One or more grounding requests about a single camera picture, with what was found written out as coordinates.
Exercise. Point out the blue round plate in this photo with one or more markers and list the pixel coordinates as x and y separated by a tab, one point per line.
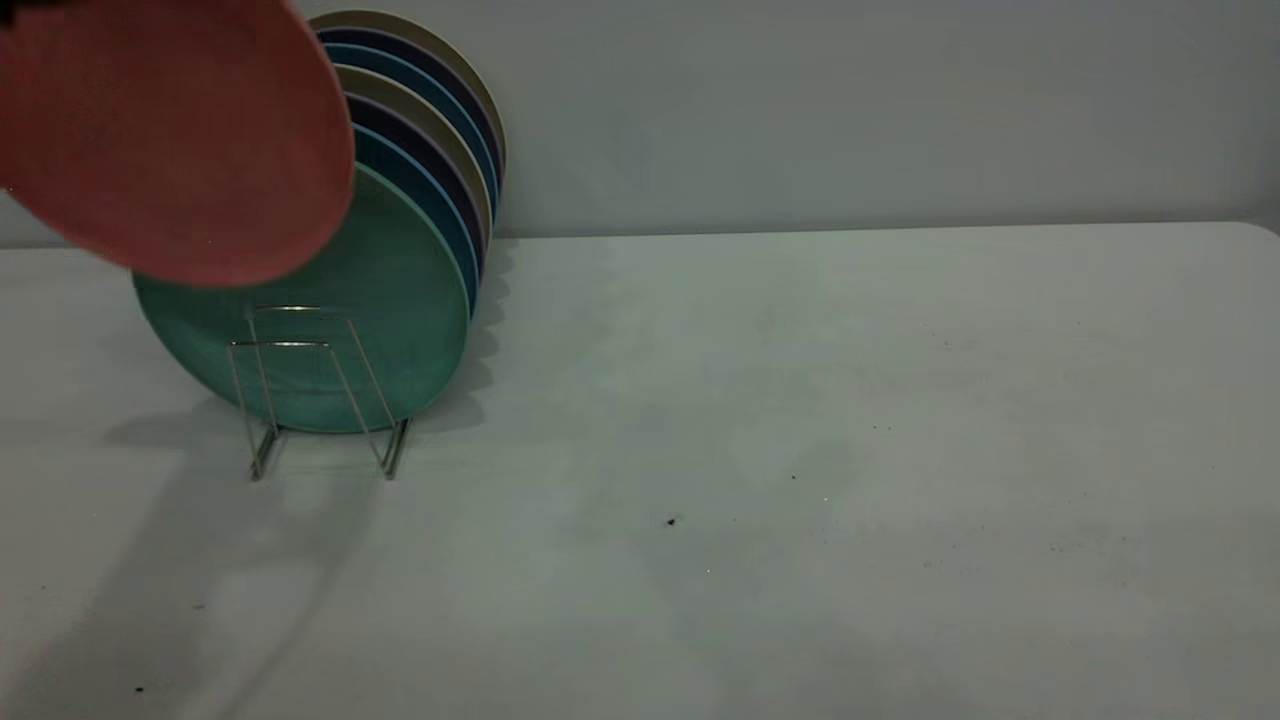
350	56
372	150

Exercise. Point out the dark purple round plate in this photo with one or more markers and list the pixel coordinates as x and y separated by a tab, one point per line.
345	37
365	112

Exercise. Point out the green round plate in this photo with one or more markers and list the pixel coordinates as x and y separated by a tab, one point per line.
400	300

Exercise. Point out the beige round plate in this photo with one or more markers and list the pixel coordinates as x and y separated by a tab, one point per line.
400	24
360	82

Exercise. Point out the pink round plate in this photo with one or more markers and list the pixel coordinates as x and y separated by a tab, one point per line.
170	140

